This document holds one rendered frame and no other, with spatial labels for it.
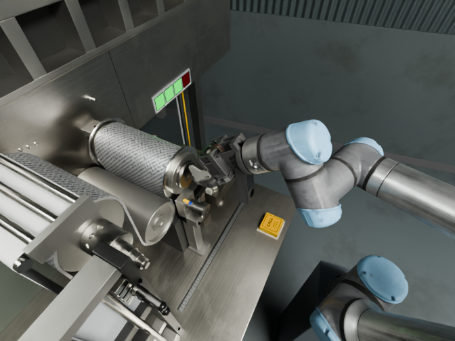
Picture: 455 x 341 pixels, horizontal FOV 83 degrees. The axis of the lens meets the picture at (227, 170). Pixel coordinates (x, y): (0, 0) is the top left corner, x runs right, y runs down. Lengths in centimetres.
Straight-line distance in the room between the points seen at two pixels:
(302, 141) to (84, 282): 35
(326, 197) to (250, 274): 51
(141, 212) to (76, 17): 49
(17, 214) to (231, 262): 64
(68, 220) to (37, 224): 5
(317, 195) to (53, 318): 40
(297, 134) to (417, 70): 196
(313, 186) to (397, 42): 184
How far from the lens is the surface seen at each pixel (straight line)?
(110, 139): 74
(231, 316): 88
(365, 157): 55
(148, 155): 66
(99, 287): 37
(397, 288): 77
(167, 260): 95
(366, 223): 228
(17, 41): 73
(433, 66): 236
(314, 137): 42
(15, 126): 75
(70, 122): 82
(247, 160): 49
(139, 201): 67
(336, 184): 49
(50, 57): 85
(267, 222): 97
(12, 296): 102
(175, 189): 66
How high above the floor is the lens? 177
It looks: 50 degrees down
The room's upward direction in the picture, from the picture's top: straight up
